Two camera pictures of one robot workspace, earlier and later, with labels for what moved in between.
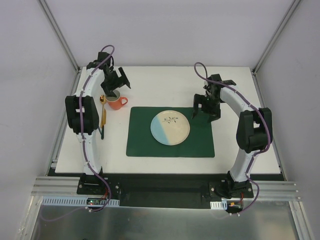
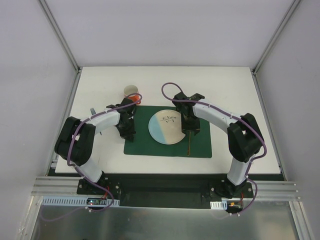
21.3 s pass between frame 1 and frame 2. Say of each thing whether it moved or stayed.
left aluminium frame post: stayed
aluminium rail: stayed
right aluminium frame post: stayed
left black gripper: moved
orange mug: moved
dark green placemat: stayed
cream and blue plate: stayed
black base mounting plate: stayed
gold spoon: moved
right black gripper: moved
